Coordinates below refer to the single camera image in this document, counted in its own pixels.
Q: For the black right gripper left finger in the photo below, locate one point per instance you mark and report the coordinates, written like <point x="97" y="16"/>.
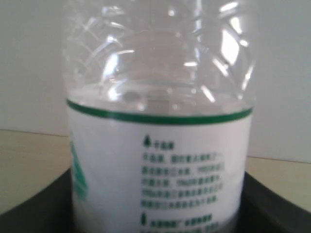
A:
<point x="49" y="211"/>

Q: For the clear bottle with green label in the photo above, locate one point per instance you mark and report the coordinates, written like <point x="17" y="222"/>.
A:
<point x="160" y="109"/>

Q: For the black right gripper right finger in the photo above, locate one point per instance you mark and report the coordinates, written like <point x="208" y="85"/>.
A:
<point x="263" y="211"/>

